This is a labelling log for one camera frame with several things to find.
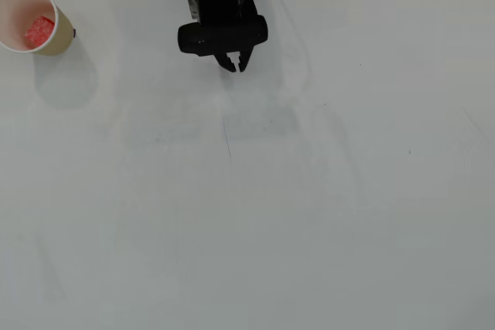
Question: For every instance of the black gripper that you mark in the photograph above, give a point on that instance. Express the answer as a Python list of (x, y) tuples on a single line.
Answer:
[(234, 60)]

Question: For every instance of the red foam cube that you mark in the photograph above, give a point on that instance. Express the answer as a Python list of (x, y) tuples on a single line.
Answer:
[(38, 33)]

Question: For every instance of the white paper cup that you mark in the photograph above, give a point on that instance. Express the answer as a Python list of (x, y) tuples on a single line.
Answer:
[(58, 32)]

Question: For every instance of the black webcam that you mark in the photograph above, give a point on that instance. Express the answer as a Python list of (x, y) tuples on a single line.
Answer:
[(222, 38)]

